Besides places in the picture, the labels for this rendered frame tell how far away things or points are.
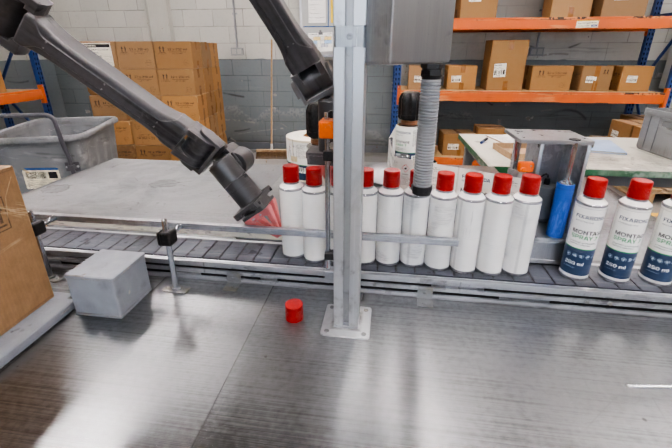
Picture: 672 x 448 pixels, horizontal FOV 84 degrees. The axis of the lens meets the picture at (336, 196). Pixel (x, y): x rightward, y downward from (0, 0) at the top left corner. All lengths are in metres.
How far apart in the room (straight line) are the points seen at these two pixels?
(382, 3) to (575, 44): 5.07
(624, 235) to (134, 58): 4.05
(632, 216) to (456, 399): 0.47
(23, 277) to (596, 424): 0.94
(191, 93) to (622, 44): 4.87
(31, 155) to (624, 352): 3.07
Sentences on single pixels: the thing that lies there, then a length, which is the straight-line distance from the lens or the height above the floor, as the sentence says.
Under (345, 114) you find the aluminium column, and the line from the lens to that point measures 0.57.
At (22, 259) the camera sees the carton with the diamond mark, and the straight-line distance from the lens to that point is 0.88.
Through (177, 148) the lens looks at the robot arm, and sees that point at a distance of 0.82.
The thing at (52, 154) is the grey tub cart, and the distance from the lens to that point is 3.06.
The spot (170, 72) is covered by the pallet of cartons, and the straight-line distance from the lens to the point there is 4.15.
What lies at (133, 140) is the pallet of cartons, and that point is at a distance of 4.48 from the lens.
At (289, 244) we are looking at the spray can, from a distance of 0.82.
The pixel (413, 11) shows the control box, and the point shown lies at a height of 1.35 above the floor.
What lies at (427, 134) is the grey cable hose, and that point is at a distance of 0.62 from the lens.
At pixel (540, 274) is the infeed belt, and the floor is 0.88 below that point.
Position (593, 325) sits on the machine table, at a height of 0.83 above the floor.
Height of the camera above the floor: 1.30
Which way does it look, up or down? 21 degrees down
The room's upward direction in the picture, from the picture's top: straight up
